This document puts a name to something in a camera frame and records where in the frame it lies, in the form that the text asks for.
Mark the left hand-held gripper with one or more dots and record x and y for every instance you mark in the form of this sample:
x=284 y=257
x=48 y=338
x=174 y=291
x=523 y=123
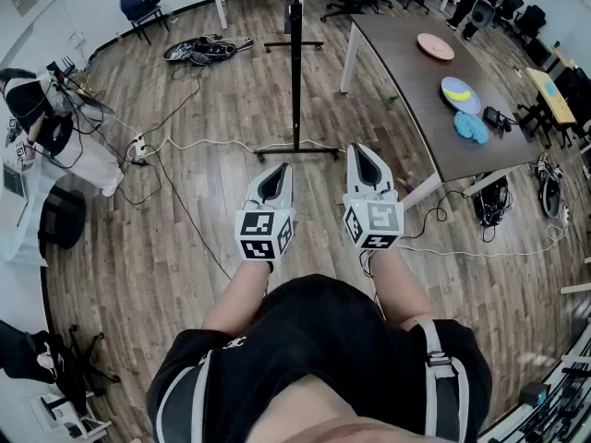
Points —
x=258 y=233

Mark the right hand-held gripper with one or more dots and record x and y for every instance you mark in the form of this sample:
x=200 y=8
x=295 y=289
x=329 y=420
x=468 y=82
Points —
x=376 y=222

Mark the white whiteboard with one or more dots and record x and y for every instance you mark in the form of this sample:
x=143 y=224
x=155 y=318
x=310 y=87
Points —
x=297 y=86

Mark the person's right forearm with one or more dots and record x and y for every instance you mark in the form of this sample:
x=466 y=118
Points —
x=399 y=284

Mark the person's left forearm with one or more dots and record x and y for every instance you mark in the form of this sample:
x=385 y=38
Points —
x=235 y=298

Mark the small pink toy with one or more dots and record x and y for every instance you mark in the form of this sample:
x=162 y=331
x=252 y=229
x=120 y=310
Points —
x=407 y=182

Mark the dark brown table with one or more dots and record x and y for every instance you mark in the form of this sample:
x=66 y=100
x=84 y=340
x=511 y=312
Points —
x=415 y=76

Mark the blue cloth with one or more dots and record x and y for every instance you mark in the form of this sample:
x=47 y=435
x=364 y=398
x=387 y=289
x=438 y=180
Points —
x=471 y=127

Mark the light blue plate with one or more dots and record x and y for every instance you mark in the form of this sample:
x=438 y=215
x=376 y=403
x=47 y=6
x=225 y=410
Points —
x=466 y=106

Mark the yellow banana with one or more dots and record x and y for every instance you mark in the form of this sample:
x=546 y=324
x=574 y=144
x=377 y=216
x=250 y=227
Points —
x=457 y=94

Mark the black bag under table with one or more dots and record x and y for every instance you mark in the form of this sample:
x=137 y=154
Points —
x=491 y=196

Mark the small black monitor device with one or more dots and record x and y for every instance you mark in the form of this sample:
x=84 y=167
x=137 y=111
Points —
x=491 y=117

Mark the white power strip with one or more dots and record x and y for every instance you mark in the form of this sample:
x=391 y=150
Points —
x=139 y=145

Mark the pink plate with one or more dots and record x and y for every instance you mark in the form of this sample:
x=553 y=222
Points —
x=436 y=46

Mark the person's black shirt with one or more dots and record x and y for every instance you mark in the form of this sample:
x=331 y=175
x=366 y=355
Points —
x=314 y=339

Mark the yellow table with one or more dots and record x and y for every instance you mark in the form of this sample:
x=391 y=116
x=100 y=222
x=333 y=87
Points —
x=551 y=95

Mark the blue chair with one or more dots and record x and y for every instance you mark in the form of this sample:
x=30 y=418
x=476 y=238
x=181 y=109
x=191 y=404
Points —
x=136 y=3

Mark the black wifi router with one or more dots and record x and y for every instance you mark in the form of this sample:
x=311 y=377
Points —
x=60 y=69

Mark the black swivel chair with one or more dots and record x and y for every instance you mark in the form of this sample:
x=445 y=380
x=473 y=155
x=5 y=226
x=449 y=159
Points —
x=27 y=353

